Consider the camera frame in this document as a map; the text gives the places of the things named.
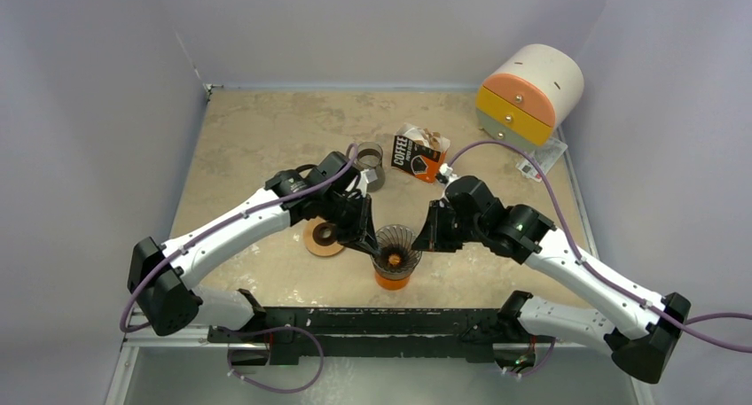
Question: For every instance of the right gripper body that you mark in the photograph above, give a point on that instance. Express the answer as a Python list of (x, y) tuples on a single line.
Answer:
[(440, 225)]

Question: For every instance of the paper leaflet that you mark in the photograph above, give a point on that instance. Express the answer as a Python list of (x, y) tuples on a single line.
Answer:
[(545, 156)]

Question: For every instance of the light bamboo dripper stand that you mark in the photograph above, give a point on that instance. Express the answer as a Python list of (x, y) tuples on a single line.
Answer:
[(320, 238)]

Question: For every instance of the smoky grey glass dripper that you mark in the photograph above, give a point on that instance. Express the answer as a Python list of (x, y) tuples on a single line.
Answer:
[(396, 259)]

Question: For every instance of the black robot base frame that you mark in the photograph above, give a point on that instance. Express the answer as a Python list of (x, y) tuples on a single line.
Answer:
[(476, 335)]

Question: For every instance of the coffee paper filter box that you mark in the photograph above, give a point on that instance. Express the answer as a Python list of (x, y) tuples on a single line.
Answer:
[(418, 152)]

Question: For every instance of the round drawer organizer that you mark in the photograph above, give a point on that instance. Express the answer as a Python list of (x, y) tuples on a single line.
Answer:
[(524, 101)]

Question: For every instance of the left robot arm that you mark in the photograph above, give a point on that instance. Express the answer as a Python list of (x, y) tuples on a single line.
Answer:
[(164, 279)]

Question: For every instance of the orange glass carafe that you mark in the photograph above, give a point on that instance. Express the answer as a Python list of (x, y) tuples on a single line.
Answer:
[(391, 283)]

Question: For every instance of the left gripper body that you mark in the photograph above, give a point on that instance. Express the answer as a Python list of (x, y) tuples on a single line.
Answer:
[(345, 215)]

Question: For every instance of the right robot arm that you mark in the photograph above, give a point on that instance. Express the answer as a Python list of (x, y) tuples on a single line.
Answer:
[(635, 326)]

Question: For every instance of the grey glass carafe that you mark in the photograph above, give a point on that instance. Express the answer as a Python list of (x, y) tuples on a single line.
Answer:
[(369, 161)]

